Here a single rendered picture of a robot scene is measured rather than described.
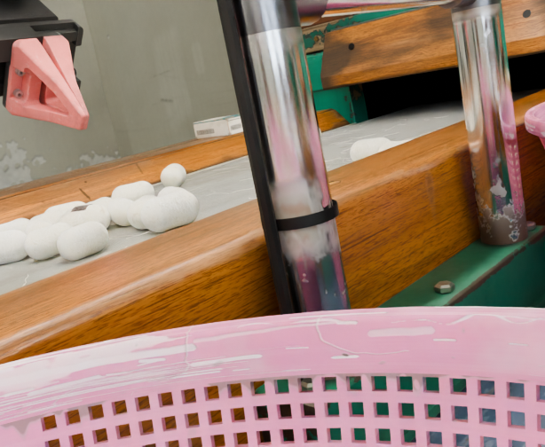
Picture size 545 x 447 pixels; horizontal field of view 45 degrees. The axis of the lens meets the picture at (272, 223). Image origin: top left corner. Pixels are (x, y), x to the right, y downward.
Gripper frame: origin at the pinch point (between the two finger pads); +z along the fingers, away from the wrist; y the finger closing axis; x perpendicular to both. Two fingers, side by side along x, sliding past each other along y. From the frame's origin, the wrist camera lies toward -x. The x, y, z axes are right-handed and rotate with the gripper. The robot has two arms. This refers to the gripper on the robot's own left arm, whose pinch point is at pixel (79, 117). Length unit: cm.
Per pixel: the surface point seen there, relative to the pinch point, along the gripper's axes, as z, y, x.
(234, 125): -2.9, 23.7, 7.9
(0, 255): 11.5, -12.9, -0.5
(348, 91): -1.4, 42.6, 5.6
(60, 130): -145, 107, 126
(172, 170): 5.3, 6.4, 3.3
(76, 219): 11.9, -8.3, -2.1
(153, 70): -126, 129, 90
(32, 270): 14.7, -12.9, -2.4
